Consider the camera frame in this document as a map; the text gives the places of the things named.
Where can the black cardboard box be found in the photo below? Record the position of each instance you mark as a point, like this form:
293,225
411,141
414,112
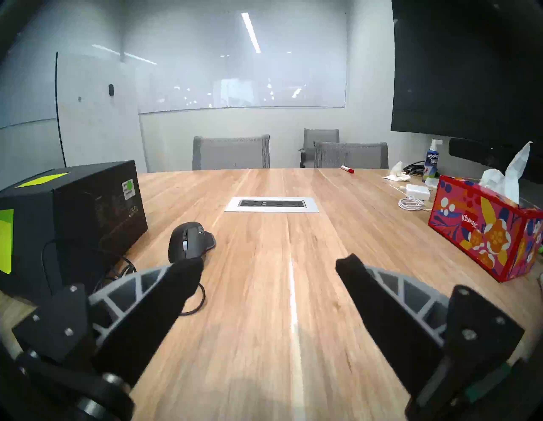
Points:
76,220

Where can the crumpled white tissue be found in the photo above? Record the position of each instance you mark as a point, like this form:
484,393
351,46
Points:
432,183
398,174

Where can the whiteboard cleaner spray bottle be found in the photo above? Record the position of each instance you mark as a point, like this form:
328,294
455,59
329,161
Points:
431,165

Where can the large black wall screen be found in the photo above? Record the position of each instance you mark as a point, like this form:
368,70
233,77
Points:
466,63

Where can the lime green sticky note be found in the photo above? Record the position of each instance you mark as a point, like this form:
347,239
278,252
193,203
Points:
6,242

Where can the white green box label sticker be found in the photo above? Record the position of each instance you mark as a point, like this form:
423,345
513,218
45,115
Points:
129,189

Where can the grey office chair with armrests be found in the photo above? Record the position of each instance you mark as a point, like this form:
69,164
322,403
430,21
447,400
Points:
320,136

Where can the silver table power outlet panel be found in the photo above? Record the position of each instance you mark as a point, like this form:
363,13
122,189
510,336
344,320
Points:
271,203

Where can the black video conference bar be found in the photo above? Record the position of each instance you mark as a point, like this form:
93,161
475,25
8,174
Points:
475,152

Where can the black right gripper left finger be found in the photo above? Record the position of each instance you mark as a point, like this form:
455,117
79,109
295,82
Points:
135,314

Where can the white freestanding whiteboard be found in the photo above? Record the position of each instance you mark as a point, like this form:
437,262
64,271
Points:
97,127

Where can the red capped whiteboard marker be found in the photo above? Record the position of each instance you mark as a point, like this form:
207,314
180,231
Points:
348,169

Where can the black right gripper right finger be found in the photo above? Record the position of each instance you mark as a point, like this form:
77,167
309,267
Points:
403,322

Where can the wall-mounted glass whiteboard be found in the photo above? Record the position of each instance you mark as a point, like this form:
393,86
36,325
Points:
237,63

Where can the grey ribbed mesh chair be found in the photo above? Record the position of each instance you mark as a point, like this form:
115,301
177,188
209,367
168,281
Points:
231,153

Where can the colourful floral tissue box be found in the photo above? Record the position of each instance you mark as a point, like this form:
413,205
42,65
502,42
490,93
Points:
479,229

